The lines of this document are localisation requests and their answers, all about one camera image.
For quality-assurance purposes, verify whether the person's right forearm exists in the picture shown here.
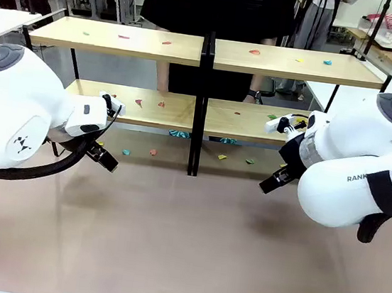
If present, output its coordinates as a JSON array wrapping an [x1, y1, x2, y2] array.
[[152, 61, 173, 94]]

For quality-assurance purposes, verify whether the wooden shelf unit black frame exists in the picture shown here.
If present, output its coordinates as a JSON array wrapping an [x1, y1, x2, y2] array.
[[7, 7, 212, 177], [192, 30, 392, 200]]

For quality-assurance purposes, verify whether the black wristwatch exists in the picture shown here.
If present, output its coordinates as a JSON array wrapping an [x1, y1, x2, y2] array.
[[245, 88, 263, 105]]

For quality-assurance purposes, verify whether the person in black clothes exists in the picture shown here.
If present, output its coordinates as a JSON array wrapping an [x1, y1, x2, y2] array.
[[130, 0, 300, 108]]

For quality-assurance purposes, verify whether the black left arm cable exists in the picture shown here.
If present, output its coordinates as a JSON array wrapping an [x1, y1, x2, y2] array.
[[0, 89, 123, 194]]

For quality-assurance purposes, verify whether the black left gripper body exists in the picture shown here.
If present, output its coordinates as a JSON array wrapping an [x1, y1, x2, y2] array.
[[78, 132, 100, 157]]

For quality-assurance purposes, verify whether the person in grey trousers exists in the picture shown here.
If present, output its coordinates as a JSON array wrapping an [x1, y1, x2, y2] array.
[[274, 0, 364, 106]]

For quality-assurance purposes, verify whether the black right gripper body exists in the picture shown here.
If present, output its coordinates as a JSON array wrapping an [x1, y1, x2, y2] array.
[[276, 131, 312, 181]]

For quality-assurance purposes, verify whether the white table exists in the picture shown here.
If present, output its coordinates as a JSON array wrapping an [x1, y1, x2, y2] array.
[[302, 79, 383, 120], [0, 7, 43, 53]]

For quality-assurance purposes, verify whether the wooden workbench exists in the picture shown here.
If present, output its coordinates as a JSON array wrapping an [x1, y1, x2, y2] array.
[[341, 26, 392, 65]]

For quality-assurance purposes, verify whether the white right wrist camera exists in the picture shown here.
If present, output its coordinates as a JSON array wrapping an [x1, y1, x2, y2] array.
[[263, 110, 310, 138]]

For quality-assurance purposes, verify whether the person's left forearm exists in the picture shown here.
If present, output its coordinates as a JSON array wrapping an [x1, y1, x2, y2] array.
[[248, 73, 265, 92]]

